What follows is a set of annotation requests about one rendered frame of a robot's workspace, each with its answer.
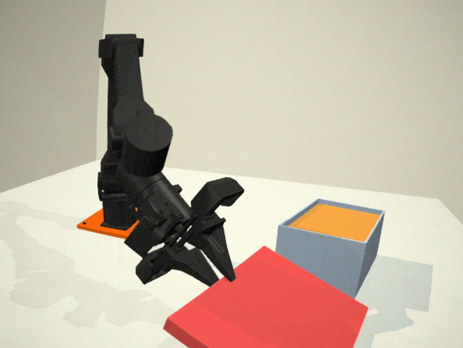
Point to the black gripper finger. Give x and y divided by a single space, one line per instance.
193 262
210 239

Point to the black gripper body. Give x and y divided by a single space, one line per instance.
220 192

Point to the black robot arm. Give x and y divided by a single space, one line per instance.
138 143

